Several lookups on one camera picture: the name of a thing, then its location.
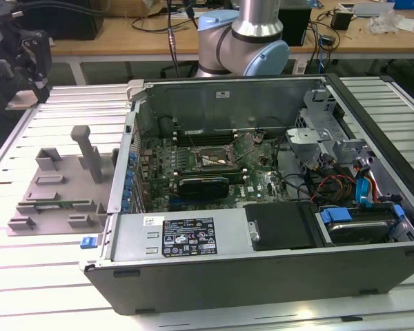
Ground grey case latch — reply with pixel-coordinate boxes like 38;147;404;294
126;79;150;102

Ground silver metal drive cage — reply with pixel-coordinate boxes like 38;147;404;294
284;88;371;173

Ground black PC case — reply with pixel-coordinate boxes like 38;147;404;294
83;72;414;317

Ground tall black box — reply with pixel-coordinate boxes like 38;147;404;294
282;6;313;48

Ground wooden desk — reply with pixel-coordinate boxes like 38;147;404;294
48;0;414;66

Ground crumpled clear plastic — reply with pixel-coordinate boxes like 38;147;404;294
366;9;401;35

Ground CPU socket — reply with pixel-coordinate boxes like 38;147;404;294
194;143;238;171

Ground silver power supply unit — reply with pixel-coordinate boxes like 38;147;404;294
110;208;250;262

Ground black rating label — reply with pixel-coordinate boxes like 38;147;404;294
162;217;215;258

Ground thin metal locking lever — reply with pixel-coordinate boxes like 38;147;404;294
234;143;259;165
188;134;203;158

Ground blue flat data wire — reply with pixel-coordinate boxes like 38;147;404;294
355;174;376;209

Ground large black box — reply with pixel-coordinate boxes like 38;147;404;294
20;0;105;41

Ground small black cube device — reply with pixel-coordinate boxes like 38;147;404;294
330;9;353;31

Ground hard disk in blue carrier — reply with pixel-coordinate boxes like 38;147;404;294
319;204;407;246

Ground grey parts rack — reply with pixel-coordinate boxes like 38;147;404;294
7;125;121;237

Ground black round case speaker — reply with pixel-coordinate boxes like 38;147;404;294
157;116;179;137

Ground coloured power wire bundle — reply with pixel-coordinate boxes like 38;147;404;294
315;174;357;203

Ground green motherboard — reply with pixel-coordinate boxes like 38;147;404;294
137;130;293;213

